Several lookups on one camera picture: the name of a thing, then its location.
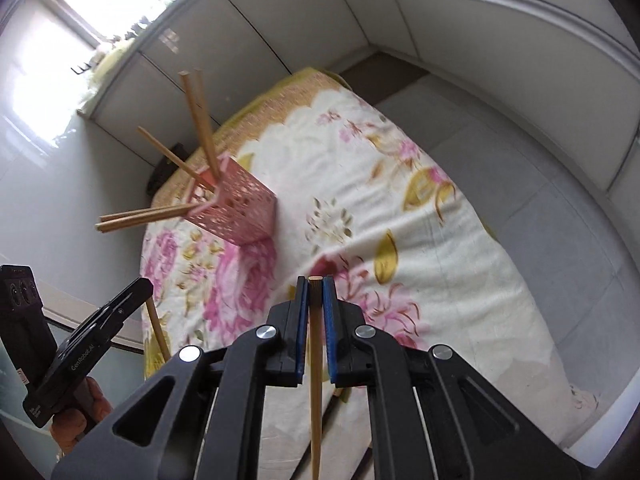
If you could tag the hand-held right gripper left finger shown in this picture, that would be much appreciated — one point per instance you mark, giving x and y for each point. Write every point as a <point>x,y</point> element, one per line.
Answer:
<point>301,330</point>

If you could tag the floral tablecloth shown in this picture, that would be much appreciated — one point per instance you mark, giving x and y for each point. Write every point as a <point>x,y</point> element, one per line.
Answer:
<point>375,185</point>

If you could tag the tan wooden chopstick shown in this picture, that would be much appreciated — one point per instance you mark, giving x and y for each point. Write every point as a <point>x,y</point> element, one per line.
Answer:
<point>157,332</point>
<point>145,212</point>
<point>196,115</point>
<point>316,360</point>
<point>170,156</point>
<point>140,221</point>
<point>206,115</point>

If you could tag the white cabinet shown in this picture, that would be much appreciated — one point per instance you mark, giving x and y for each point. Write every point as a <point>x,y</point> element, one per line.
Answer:
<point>300,10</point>

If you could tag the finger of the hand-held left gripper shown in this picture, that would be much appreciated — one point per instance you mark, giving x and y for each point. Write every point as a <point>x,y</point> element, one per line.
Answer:
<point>127,302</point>

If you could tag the dark chair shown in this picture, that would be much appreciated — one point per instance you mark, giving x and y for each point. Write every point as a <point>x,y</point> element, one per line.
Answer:
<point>162,175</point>

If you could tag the yellow cloth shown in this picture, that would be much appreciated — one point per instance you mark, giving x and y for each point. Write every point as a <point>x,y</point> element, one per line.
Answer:
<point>107,62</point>

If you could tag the person's left hand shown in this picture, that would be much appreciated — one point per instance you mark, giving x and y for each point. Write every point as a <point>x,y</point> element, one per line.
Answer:
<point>70,425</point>

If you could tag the pink perforated plastic holder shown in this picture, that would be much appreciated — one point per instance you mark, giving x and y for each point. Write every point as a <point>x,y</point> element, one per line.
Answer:
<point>240,205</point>

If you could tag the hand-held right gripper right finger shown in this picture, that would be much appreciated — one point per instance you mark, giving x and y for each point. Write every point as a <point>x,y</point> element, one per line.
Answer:
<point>330,330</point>

